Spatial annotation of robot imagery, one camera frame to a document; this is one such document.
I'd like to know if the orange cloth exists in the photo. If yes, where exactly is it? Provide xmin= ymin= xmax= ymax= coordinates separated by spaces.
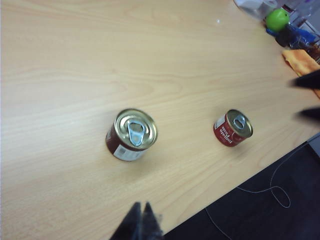
xmin=281 ymin=48 xmax=320 ymax=99

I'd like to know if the dark brown glass bottle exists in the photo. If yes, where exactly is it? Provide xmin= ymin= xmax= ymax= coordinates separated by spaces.
xmin=289 ymin=37 xmax=320 ymax=64

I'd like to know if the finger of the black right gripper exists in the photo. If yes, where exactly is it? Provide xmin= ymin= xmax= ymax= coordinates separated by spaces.
xmin=287 ymin=69 xmax=320 ymax=89
xmin=294 ymin=106 xmax=320 ymax=121

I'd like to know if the tomato can with white label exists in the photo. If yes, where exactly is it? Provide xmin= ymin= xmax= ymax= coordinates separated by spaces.
xmin=105 ymin=108 xmax=159 ymax=162

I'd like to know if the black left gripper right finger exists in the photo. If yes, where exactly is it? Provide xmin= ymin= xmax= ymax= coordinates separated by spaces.
xmin=141 ymin=201 xmax=165 ymax=240

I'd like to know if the blue plastic object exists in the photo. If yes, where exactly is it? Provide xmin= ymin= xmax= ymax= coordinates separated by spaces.
xmin=265 ymin=24 xmax=317 ymax=48

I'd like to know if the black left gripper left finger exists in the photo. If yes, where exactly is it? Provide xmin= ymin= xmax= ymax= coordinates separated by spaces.
xmin=109 ymin=201 xmax=143 ymax=240

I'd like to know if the thin grey wire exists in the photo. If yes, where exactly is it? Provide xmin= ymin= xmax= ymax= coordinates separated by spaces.
xmin=204 ymin=139 xmax=320 ymax=240

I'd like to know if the red tomato paste can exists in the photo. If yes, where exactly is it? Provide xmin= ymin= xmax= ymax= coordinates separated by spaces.
xmin=213 ymin=109 xmax=254 ymax=148

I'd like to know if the brown object at edge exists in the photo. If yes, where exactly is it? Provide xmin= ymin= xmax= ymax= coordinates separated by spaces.
xmin=265 ymin=8 xmax=291 ymax=32

